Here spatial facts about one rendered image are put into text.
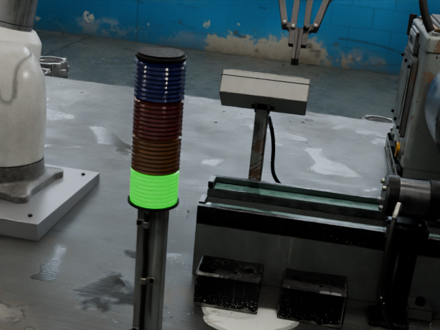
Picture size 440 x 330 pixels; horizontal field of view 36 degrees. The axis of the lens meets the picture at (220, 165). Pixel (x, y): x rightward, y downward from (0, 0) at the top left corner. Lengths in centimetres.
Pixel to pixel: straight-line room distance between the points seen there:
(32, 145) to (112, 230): 23
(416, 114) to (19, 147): 84
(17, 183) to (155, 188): 58
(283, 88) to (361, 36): 545
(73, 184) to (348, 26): 549
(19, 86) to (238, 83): 41
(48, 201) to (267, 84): 47
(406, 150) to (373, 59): 521
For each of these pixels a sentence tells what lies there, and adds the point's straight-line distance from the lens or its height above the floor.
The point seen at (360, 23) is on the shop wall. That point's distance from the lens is 673.
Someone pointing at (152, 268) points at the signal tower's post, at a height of 94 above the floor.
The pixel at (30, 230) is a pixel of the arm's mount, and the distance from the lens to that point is 125.
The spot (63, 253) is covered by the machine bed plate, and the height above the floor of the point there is 80.
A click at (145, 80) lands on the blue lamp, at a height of 119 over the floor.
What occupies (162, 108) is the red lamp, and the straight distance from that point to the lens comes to 78.
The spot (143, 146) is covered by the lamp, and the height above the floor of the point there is 111.
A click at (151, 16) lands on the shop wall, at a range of 704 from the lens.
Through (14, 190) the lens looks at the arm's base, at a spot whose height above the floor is 85.
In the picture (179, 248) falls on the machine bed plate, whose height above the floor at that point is 80.
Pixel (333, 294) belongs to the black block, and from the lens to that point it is 104.
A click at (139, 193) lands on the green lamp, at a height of 105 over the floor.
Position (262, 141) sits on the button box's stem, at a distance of 136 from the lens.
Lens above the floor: 138
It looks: 21 degrees down
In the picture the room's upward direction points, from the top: 5 degrees clockwise
